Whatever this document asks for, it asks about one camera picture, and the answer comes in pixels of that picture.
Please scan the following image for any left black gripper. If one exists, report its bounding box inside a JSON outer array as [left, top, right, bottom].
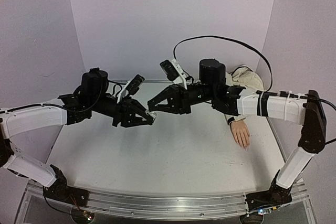
[[90, 94, 155, 127]]

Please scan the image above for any white nail polish bottle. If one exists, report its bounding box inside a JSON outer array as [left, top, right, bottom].
[[146, 111, 157, 120]]

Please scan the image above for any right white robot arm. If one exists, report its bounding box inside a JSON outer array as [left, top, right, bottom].
[[148, 59, 327, 189]]

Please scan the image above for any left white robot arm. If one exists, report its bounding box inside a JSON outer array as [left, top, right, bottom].
[[1, 68, 156, 201]]

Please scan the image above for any beige jacket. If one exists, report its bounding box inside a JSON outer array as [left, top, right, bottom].
[[223, 65, 265, 126]]

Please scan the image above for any mannequin hand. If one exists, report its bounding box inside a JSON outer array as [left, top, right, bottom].
[[230, 120, 250, 149]]

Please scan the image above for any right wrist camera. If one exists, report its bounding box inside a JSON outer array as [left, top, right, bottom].
[[160, 59, 192, 90]]

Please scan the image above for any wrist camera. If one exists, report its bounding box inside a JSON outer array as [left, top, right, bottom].
[[160, 59, 192, 90], [116, 74, 145, 103]]

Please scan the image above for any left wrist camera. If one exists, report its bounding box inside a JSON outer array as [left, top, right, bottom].
[[116, 74, 145, 103]]

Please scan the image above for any aluminium front rail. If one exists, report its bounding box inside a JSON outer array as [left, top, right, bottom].
[[23, 186, 313, 224]]

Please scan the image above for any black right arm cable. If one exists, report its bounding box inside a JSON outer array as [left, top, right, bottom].
[[172, 35, 336, 145]]

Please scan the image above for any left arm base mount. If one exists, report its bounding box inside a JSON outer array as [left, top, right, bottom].
[[43, 165, 89, 210]]

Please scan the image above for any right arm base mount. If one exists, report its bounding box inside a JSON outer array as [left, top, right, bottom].
[[245, 171, 292, 213]]

